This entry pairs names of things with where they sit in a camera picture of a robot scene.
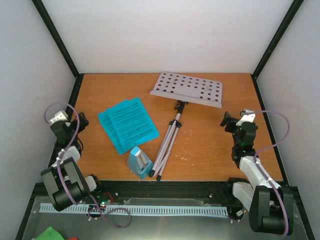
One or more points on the blue sheet music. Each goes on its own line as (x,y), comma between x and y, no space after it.
(145,129)
(112,132)

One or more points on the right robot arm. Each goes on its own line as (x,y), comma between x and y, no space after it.
(269,205)

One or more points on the green paper sheet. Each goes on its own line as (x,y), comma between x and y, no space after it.
(49,234)

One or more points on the black aluminium frame rail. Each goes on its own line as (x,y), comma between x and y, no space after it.
(211,192)

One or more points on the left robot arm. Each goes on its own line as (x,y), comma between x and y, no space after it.
(63,180)

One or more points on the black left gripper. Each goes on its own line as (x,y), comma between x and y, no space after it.
(84,121)

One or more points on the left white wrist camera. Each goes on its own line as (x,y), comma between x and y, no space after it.
(59,116)

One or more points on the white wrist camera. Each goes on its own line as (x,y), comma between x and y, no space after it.
(246,116)
(59,116)

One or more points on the blue metronome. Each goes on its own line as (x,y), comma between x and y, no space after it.
(139,163)

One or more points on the white tripod music stand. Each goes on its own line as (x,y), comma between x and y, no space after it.
(184,89)

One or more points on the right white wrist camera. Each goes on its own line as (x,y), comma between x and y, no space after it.
(246,116)

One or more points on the grey slotted cable duct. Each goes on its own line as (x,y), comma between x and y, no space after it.
(155,211)

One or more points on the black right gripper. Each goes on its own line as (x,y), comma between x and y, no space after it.
(226,119)

